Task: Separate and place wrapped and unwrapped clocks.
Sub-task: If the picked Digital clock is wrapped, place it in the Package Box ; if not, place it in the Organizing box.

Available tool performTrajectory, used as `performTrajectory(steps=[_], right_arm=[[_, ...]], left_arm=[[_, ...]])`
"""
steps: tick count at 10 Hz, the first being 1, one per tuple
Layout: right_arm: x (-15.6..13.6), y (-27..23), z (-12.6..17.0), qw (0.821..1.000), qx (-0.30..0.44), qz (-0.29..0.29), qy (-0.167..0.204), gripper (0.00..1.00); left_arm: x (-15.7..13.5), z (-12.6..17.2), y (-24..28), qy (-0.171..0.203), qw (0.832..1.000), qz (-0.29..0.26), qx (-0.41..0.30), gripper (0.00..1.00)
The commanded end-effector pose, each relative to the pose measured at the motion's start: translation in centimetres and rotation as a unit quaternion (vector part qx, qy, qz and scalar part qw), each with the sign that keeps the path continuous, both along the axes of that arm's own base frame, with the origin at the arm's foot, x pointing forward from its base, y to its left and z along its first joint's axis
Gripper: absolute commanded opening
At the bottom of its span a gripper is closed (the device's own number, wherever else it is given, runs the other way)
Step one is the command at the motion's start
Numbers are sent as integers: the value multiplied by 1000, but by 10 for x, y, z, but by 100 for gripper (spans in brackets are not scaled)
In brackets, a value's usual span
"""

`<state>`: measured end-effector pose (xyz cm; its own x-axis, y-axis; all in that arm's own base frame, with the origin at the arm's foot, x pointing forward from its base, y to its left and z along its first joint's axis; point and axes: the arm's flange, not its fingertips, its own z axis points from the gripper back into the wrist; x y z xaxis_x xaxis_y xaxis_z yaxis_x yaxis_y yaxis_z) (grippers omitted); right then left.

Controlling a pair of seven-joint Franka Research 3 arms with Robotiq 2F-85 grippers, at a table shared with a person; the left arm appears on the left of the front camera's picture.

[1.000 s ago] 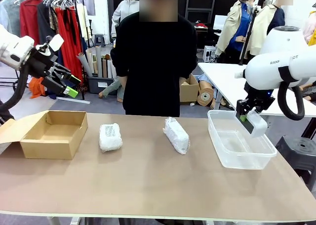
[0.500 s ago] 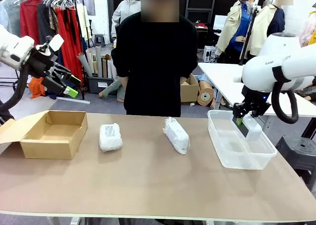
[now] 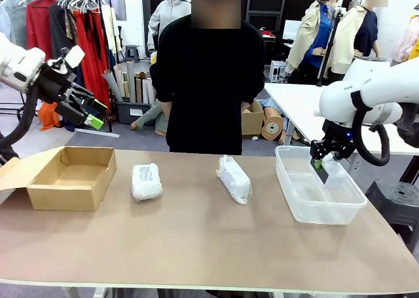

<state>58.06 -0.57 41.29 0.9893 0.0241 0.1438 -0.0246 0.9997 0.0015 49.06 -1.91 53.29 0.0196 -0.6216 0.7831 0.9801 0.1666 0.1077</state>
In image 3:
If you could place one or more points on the person in grey hoodie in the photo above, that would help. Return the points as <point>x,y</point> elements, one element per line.
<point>167,13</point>

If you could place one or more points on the unwrapped white digital clock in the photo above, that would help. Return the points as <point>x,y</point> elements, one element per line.
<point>335,177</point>

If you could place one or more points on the clear plastic bin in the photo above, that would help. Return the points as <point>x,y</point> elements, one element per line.
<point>314,209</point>

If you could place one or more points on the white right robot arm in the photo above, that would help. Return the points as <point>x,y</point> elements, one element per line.
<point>376,88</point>

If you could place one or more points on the dark sleeved arm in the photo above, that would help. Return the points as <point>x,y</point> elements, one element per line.
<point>6,150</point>

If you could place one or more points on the brown paper roll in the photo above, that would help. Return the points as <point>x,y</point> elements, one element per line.
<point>138,91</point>

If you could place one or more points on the black shelf unit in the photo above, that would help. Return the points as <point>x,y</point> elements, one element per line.
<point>265,3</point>

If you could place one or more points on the white monitor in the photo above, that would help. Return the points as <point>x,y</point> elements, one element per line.
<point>291,29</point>

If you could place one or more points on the orange crumpled cloth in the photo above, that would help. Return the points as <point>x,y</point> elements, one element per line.
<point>49,116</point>

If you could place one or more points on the open brown cardboard box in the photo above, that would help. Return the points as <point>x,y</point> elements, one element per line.
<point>65,193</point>

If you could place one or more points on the bubble-wrapped clock with visible display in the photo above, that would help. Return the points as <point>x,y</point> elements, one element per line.
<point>147,186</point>

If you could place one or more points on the slanted grey paper roll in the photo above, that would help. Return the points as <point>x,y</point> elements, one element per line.
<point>113,86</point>

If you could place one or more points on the grey step stool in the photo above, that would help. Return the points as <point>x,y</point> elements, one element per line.
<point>132,50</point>

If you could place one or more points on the white floor rail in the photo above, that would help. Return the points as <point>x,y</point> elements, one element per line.
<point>98,133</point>

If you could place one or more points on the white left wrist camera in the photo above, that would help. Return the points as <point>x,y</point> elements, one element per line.
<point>75,54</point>

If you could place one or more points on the black hanging garment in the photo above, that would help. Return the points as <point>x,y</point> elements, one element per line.
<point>59,32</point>

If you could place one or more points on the cream paper roll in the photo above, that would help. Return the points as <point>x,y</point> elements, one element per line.
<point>119,78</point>

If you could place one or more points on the person in black sweater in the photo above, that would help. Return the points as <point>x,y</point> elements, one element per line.
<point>209,82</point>

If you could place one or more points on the small brown cardboard box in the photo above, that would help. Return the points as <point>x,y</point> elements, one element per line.
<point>252,121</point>

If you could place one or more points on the white paper roll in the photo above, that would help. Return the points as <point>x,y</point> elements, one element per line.
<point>145,91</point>
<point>151,93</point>

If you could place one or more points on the red hanging coat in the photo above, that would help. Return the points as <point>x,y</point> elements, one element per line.
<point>39,26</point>

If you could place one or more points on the grey storage bin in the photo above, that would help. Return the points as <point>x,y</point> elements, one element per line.
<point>127,114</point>

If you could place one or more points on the light grey hanging garment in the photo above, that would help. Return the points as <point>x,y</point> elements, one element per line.
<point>16,16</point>

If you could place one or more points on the mannequin with black hat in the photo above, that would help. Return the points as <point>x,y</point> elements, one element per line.
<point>311,32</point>

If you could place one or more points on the long red dress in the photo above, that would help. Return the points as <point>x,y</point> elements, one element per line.
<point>93,55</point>

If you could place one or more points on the pink garment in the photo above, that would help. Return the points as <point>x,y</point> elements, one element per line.
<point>404,39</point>

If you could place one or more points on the black plastic stool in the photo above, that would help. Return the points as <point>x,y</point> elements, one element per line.
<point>393,206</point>

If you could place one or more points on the mannequin in light blue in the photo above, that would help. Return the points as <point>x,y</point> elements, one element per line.
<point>270,106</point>

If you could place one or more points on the lying mannequin in grey clothes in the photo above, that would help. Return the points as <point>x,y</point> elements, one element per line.
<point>150,114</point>

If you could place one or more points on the person's right forearm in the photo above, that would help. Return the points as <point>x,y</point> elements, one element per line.
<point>166,109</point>

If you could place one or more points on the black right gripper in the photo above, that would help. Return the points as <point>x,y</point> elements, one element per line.
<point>337,136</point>

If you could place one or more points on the mannequin in navy shirt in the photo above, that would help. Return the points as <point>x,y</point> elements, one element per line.
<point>363,32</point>

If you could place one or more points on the white computer case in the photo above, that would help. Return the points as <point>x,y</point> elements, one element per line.
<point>276,70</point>

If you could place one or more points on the white table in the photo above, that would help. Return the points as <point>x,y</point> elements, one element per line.
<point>294,108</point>

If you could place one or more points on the white table leg frame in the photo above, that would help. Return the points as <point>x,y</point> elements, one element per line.
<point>70,293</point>

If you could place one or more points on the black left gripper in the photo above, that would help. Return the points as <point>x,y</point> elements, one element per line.
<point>55,85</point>

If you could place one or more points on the fully bubble-wrapped clock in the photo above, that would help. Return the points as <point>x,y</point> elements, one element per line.
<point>234,181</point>

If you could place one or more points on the black tripod stand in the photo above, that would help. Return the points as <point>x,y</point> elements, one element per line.
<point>329,49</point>

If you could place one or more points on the tall grey paper roll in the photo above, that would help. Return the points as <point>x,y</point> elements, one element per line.
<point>131,82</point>

